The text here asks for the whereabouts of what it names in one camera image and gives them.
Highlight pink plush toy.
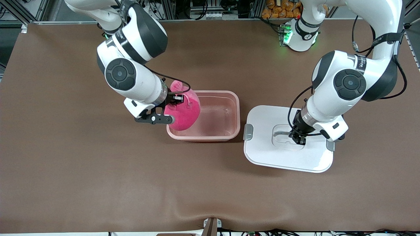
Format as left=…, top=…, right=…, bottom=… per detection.
left=163, top=80, right=201, bottom=131

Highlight white box lid grey latches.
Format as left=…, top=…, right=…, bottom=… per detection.
left=243, top=105, right=336, bottom=173

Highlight pink translucent plastic box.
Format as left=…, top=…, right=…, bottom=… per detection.
left=166, top=90, right=241, bottom=142

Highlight grey multi-port device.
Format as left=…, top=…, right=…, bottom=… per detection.
left=190, top=0, right=230, bottom=19

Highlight orange snack bag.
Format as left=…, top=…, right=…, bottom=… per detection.
left=262, top=0, right=302, bottom=19

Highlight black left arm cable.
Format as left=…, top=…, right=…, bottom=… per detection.
left=287, top=15, right=408, bottom=136

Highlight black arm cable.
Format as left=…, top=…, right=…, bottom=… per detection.
left=144, top=66, right=191, bottom=95
left=287, top=15, right=408, bottom=136

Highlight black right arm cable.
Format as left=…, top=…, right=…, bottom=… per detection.
left=144, top=66, right=191, bottom=95

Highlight aluminium table edge rail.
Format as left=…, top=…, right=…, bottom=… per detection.
left=28, top=18, right=394, bottom=25

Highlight metal clamp bracket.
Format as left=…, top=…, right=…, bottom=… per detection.
left=201, top=217, right=223, bottom=236

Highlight white table side rail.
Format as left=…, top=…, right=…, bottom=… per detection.
left=403, top=26, right=420, bottom=71

